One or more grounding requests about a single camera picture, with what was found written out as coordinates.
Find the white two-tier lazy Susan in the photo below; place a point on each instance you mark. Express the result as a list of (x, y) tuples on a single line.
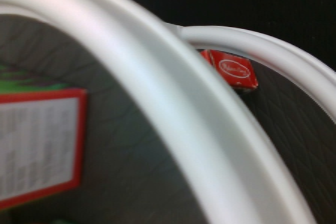
[(189, 152)]

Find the red raisins box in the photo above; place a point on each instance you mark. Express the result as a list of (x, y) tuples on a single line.
[(42, 126)]

